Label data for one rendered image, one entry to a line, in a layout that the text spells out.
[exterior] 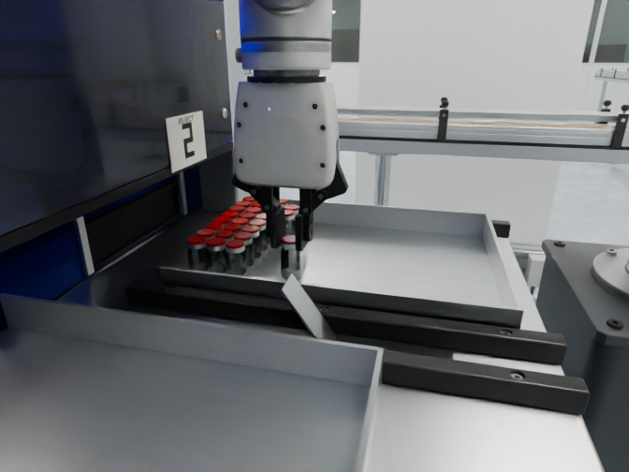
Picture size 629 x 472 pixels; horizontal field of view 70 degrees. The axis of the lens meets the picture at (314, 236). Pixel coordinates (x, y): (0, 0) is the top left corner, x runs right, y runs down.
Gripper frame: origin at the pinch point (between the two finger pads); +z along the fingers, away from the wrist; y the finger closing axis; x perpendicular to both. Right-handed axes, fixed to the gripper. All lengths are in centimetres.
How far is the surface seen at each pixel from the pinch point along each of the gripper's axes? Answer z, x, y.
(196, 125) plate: -9.3, 7.6, -14.1
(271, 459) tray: 5.9, -24.0, 6.0
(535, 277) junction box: 45, 92, 50
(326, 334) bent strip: 5.0, -11.5, 6.6
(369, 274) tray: 5.9, 2.6, 8.5
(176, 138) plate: -8.6, 2.8, -14.1
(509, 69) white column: -13, 156, 43
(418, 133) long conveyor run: 4, 95, 11
